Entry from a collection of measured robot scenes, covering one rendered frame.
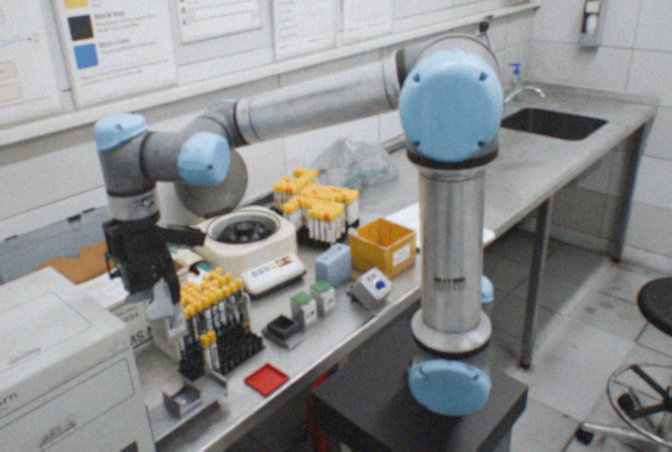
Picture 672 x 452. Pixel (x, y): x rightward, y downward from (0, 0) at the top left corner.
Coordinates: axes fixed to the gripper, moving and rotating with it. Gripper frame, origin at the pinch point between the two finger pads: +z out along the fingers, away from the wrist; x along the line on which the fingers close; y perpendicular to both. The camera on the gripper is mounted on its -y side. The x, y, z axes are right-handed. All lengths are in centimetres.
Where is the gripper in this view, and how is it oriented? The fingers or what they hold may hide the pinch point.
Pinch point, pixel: (167, 311)
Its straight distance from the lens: 106.9
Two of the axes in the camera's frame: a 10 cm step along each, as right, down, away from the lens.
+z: 0.4, 9.1, 4.1
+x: 7.2, 2.6, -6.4
